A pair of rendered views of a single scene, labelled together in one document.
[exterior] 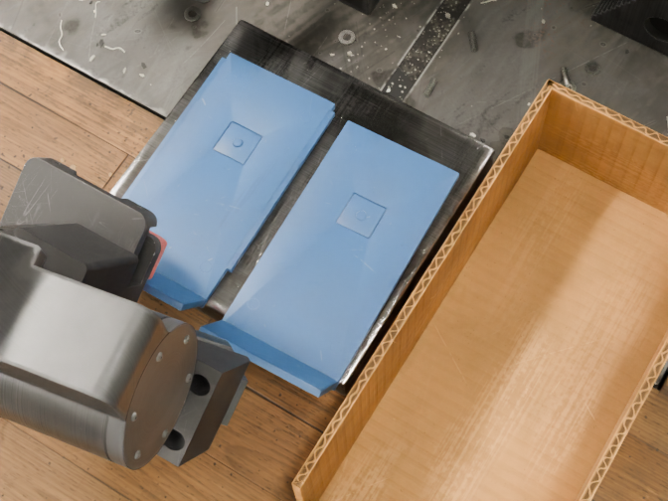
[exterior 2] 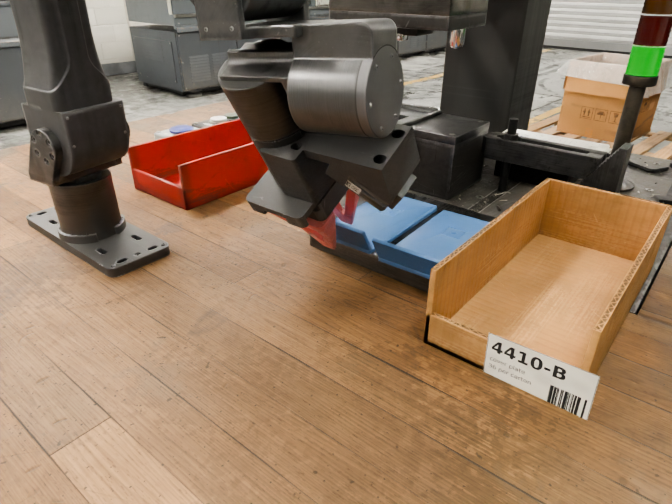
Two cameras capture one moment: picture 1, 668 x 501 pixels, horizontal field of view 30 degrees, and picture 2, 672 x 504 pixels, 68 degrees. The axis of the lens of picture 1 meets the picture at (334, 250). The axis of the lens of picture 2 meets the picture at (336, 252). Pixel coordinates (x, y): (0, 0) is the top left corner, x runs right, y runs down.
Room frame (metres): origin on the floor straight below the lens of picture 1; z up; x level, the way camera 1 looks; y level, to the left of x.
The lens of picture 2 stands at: (-0.19, 0.08, 1.16)
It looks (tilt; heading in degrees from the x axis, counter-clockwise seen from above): 29 degrees down; 3
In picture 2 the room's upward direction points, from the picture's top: straight up
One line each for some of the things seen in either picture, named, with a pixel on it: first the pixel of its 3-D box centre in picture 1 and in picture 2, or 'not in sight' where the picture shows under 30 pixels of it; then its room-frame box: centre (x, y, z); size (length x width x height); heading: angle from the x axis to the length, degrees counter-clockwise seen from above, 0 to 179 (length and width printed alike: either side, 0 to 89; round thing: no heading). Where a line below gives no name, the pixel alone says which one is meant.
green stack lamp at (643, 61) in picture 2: not in sight; (645, 60); (0.50, -0.27, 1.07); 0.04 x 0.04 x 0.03
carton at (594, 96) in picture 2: not in sight; (612, 95); (3.63, -1.70, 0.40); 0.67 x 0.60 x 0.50; 136
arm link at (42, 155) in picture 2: not in sight; (80, 148); (0.30, 0.37, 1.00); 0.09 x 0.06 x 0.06; 153
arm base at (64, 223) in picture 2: not in sight; (87, 205); (0.30, 0.38, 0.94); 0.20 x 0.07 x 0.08; 54
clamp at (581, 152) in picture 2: not in sight; (537, 162); (0.45, -0.14, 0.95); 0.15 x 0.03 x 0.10; 54
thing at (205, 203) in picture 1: (207, 174); (376, 210); (0.31, 0.06, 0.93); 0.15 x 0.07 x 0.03; 145
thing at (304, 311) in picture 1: (334, 250); (442, 233); (0.26, 0.00, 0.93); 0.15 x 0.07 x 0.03; 146
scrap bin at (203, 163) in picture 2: not in sight; (230, 154); (0.51, 0.28, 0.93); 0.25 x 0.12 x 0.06; 144
